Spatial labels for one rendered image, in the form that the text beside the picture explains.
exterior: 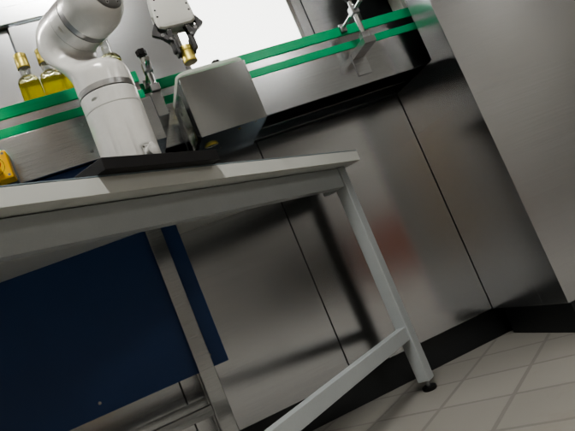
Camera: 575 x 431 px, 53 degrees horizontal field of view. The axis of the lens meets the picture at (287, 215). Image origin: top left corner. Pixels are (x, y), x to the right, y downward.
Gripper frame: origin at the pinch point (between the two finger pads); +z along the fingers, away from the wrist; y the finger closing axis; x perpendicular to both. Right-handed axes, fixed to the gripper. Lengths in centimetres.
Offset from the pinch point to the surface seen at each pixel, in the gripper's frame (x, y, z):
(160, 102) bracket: -11.4, 9.1, 7.8
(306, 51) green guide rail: -22.4, -41.0, 1.3
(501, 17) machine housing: -3, -96, 16
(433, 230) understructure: -41, -67, 68
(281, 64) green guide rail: -22.2, -31.6, 3.1
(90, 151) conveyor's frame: -11.7, 30.4, 15.0
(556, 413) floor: 29, -36, 110
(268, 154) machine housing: -41, -23, 24
